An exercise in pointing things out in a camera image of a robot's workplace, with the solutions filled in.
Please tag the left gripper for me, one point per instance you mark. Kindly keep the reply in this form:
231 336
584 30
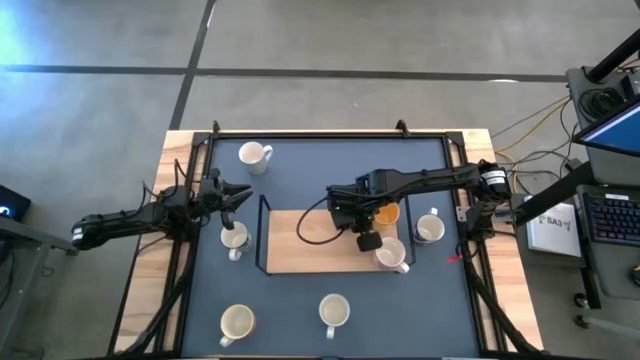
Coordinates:
210 195

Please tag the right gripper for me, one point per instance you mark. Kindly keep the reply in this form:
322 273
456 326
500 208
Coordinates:
350 207

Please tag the yellow cup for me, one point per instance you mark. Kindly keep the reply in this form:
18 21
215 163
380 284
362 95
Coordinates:
389 215

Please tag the white mug fine grey pattern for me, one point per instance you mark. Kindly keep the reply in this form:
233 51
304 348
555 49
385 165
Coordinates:
252 152

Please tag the grey diamond pattern mug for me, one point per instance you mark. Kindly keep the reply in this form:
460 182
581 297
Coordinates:
391 254

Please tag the white mug blue leaf print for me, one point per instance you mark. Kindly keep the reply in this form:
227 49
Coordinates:
234 237
430 228

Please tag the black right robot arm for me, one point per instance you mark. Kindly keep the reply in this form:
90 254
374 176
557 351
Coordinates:
430 177

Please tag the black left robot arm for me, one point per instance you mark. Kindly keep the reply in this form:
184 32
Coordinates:
120 222

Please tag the black table clamp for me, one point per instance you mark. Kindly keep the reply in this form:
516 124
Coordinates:
216 126
401 127

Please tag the red tag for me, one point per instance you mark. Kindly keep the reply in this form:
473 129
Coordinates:
455 259

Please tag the orange pink patterned mug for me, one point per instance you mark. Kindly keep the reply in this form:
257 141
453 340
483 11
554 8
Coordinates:
237 322

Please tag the white printed paper sheet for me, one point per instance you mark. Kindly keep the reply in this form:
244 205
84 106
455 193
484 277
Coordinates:
552 230

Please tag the black support beam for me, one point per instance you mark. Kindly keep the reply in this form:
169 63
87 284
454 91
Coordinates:
555 192

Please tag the dark side stand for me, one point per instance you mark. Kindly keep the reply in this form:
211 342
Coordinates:
35 239

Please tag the black device blue light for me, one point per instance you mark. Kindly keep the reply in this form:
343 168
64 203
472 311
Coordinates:
12 202

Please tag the black keyboard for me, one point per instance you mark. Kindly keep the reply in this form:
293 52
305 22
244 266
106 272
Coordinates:
612 217

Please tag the computer workstation with keyboard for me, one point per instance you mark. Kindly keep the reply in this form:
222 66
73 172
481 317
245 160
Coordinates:
615 272

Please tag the laptop with blue screen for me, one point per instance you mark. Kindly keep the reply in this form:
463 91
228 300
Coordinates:
617 132

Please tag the black rig pole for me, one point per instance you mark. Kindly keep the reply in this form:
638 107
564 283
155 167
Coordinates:
615 57

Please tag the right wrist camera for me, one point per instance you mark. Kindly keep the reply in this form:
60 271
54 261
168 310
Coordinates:
370 241

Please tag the black metal table frame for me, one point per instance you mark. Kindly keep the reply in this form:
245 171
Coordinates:
325 135

